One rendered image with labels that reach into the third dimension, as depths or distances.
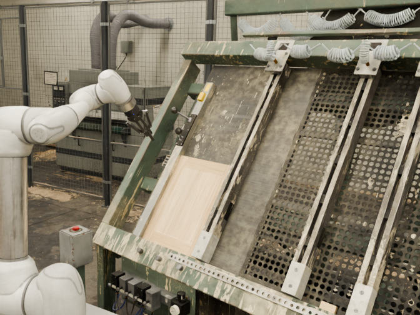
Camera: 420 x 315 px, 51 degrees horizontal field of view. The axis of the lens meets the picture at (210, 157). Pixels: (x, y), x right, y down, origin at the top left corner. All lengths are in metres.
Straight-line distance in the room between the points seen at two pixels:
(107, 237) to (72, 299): 0.82
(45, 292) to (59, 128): 0.56
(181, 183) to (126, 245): 0.42
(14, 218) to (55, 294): 0.31
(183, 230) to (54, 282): 0.76
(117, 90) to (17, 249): 0.81
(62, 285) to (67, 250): 0.71
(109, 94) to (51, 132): 0.58
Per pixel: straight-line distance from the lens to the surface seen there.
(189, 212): 2.21
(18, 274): 1.75
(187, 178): 2.31
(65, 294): 1.67
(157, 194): 2.35
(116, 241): 2.39
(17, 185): 1.72
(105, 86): 2.08
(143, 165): 2.56
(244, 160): 2.11
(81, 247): 2.34
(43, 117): 1.60
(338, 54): 2.07
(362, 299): 1.71
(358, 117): 2.01
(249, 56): 2.47
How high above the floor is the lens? 1.76
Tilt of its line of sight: 12 degrees down
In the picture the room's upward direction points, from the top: 2 degrees clockwise
